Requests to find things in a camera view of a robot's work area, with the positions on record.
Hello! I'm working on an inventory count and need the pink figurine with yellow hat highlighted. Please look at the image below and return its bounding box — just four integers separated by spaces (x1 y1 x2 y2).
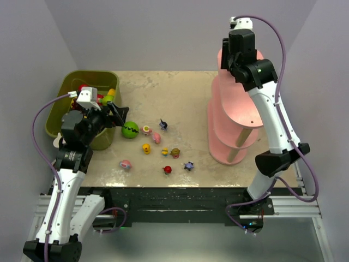
141 126 153 136

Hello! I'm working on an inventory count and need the pink pig figurine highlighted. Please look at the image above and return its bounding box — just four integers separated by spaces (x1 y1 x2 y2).
152 132 161 144

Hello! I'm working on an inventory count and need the pink figurine with blue glasses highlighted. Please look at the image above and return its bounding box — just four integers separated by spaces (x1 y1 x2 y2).
119 159 132 171

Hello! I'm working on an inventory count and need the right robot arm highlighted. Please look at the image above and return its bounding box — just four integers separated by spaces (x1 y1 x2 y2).
221 29 310 202

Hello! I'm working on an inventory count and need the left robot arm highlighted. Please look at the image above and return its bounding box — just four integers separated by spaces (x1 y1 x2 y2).
23 102 129 261

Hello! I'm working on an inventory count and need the pink tiered shelf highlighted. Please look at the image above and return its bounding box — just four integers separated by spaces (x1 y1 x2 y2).
207 50 263 165

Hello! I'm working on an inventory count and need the green apple toy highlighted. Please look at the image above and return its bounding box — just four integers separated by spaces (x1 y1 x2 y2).
98 95 114 106

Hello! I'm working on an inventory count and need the yellow pepper toy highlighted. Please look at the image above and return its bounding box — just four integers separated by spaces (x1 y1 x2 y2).
107 89 116 97

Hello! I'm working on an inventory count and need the red dragon fruit toy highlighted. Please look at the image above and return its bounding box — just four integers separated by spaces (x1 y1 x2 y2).
78 84 104 104

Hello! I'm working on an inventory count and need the green watermelon ball toy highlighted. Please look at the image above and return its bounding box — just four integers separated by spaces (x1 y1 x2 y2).
121 121 139 139

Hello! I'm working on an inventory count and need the green plastic bin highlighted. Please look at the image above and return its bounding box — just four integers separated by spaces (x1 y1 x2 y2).
45 70 122 151

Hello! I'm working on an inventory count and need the yellow duck figurine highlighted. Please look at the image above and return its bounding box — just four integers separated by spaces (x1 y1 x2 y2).
142 144 151 154

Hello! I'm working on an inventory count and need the purple black-eared figurine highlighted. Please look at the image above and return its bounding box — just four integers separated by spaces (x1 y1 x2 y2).
159 119 168 131

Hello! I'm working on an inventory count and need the beige suction hook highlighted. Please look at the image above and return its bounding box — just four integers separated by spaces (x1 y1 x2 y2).
53 133 66 148

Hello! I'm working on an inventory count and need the yellow minion figurine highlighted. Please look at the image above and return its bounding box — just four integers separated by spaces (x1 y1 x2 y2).
161 148 169 157

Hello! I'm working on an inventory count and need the brown figurine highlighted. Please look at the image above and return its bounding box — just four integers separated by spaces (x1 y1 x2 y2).
170 148 180 159

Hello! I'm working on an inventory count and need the red figurine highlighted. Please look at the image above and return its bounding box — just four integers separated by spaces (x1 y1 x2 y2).
163 165 172 175

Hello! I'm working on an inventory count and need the purple star figurine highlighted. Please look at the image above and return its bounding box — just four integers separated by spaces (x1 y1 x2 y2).
184 161 194 171

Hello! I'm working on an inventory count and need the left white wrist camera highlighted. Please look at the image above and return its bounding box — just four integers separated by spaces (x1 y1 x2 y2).
76 87 101 110

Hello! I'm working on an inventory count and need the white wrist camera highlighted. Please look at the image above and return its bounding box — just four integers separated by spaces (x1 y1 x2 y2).
76 87 101 110
230 16 253 30

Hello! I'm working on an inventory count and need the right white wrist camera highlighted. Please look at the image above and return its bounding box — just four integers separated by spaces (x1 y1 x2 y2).
230 16 253 30

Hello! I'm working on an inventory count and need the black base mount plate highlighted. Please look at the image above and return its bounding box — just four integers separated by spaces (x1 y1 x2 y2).
78 187 274 228

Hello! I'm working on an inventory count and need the aluminium frame rail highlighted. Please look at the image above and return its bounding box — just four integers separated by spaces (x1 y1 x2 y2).
34 195 321 219

